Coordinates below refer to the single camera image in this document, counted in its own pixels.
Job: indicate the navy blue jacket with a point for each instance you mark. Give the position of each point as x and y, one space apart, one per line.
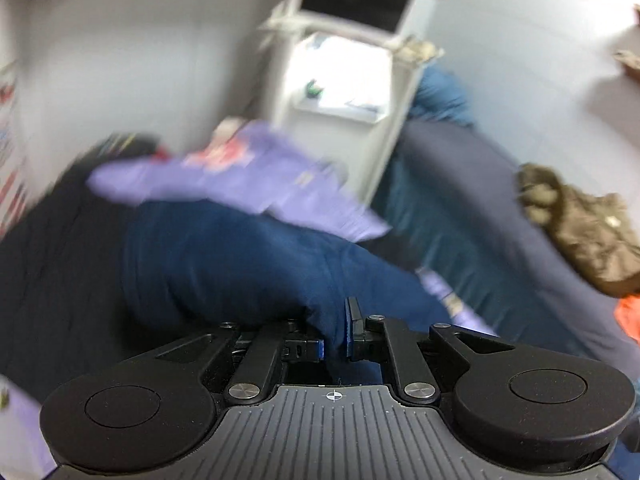
203 261

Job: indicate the lilac floral bed sheet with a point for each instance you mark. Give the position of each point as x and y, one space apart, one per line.
255 173

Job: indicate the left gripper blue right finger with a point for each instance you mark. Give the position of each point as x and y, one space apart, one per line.
396 349

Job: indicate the white shelf cabinet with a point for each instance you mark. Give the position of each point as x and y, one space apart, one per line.
339 93

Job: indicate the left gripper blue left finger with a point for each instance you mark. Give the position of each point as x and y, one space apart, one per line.
261 358

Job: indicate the orange cloth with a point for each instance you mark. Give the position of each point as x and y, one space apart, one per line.
627 315

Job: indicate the light blue quilt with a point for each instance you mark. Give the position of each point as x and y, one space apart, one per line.
440 98

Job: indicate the olive brown fleece jacket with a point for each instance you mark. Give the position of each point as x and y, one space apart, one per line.
593 233

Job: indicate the black quilted jacket yellow lining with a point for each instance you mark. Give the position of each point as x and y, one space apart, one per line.
62 311

